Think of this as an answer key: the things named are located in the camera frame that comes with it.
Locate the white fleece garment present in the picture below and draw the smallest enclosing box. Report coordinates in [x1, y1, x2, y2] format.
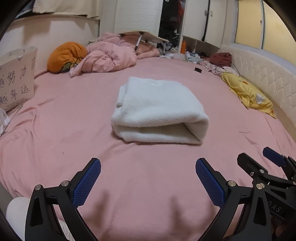
[111, 76, 210, 145]

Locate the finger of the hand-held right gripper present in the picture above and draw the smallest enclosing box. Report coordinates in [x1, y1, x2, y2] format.
[237, 152, 270, 184]
[262, 147, 296, 173]

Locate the clear plastic bag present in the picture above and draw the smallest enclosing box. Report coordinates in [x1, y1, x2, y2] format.
[0, 108, 11, 137]

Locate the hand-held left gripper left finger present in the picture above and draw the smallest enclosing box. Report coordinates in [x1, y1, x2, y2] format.
[24, 158, 102, 241]

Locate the orange plush toy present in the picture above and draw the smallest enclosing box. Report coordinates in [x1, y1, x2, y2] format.
[47, 42, 88, 74]

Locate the white padded headboard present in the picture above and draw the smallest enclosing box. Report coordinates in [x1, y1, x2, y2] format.
[218, 44, 296, 123]

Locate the pink bed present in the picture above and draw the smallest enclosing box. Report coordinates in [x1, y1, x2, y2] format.
[0, 54, 296, 241]

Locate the yellow pillow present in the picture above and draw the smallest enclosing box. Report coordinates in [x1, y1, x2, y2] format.
[221, 72, 277, 118]

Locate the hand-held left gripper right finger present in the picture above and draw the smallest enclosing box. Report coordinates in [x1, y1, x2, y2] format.
[195, 158, 272, 241]

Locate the cream curtain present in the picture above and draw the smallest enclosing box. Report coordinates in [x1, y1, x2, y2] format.
[32, 0, 102, 20]

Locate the folding lap table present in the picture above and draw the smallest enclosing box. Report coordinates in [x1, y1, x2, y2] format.
[118, 31, 170, 56]

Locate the black cable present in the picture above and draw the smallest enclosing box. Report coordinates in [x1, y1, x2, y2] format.
[209, 62, 241, 77]

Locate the dark red garment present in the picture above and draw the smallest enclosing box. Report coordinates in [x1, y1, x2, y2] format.
[209, 52, 232, 66]

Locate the white paper bag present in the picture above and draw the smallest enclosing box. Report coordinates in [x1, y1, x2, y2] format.
[0, 46, 38, 113]

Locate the white wardrobe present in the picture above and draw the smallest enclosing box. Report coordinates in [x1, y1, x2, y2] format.
[99, 0, 237, 54]

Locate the pink duvet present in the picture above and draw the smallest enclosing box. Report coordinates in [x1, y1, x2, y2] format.
[70, 32, 160, 78]

